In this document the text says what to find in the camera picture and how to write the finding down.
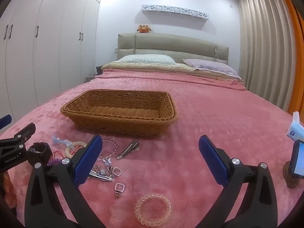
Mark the white floral pillow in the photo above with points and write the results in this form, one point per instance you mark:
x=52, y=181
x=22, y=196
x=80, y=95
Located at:
x=144, y=59

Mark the dark bedside device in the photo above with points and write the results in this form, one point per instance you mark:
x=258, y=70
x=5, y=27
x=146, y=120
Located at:
x=99, y=70

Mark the silver snap hair clip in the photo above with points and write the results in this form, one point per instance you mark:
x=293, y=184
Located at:
x=102, y=178

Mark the brown wicker basket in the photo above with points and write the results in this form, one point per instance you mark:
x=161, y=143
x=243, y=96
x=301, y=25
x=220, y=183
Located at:
x=118, y=114

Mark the clear blue hair clip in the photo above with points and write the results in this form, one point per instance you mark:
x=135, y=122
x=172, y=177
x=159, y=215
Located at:
x=58, y=139

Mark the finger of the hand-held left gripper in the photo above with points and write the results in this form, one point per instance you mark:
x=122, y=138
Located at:
x=5, y=121
x=16, y=144

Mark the white cutout wall shelf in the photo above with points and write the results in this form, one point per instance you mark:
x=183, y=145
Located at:
x=174, y=10

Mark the beige padded headboard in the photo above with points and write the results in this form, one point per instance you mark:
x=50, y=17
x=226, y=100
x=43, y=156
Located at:
x=171, y=45

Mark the purple pillow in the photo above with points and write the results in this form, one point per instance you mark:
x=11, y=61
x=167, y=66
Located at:
x=209, y=67

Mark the beige folded blanket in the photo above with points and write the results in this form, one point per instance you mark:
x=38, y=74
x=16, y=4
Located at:
x=147, y=67

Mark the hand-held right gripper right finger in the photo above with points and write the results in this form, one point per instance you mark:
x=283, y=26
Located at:
x=213, y=161

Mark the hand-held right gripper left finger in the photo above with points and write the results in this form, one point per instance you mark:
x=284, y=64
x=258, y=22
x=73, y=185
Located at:
x=87, y=159

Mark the person's left hand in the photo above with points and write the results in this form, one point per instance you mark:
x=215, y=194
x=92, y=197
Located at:
x=9, y=190

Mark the orange plush toy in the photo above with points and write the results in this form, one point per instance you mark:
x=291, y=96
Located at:
x=144, y=29

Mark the blue butterfly charm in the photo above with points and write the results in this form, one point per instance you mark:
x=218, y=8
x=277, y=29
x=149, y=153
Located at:
x=108, y=161

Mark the square silver buckle clip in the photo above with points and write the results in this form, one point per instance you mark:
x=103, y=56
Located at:
x=116, y=188

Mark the white wardrobe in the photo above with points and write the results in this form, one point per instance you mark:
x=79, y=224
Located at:
x=47, y=52

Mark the orange curtain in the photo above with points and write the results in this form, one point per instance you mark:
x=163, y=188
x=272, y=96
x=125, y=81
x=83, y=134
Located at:
x=299, y=52

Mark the silver duckbill hair clip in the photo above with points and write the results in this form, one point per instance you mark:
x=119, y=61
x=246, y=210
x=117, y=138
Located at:
x=128, y=149

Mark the pink fleece blanket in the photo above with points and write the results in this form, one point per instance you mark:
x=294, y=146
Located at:
x=190, y=128

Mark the white and blue tube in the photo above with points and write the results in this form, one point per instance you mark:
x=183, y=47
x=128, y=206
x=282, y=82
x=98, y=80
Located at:
x=295, y=129

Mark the smartphone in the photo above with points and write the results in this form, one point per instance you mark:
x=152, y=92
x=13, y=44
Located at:
x=298, y=159

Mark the white nightstand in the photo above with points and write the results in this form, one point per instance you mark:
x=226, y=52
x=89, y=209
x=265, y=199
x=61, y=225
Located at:
x=93, y=78

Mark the wooden phone stand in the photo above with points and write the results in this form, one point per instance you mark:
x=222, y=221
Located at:
x=289, y=177

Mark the beige curtain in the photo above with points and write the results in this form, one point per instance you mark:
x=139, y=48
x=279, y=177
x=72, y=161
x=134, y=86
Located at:
x=263, y=47

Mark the square rhinestone earring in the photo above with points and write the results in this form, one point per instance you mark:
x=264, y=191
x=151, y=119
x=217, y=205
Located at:
x=113, y=171

